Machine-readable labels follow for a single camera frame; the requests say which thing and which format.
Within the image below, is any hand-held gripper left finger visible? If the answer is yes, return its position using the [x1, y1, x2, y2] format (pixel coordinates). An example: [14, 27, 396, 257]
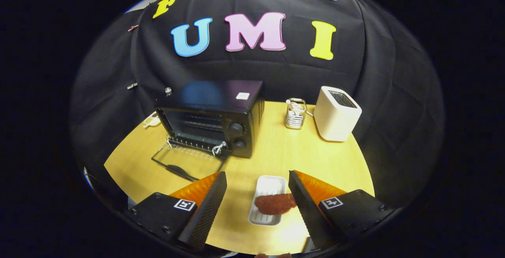
[125, 171, 228, 252]

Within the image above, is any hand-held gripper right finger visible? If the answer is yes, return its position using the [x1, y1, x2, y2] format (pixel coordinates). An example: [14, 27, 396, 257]
[288, 170, 397, 251]

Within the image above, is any reddish brown meat piece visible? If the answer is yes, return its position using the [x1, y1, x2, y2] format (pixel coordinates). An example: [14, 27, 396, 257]
[254, 194, 297, 216]

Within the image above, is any black toaster oven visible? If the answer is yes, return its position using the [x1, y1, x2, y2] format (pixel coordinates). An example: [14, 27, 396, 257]
[152, 80, 266, 181]

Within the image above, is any white slot toaster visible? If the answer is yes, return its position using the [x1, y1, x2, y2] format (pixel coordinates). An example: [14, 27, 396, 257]
[314, 86, 362, 142]

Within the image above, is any small white ribbed tray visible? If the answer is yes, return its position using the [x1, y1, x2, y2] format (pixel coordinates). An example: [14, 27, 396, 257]
[248, 176, 287, 226]

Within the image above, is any cream sectioned snack plate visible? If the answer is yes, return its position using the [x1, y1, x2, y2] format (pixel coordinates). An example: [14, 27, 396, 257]
[143, 112, 161, 128]

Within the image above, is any black backdrop cloth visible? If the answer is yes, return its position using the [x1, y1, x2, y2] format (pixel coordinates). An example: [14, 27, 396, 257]
[70, 0, 446, 211]

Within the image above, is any metal wire basket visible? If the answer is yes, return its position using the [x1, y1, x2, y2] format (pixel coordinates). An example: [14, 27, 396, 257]
[285, 98, 307, 130]

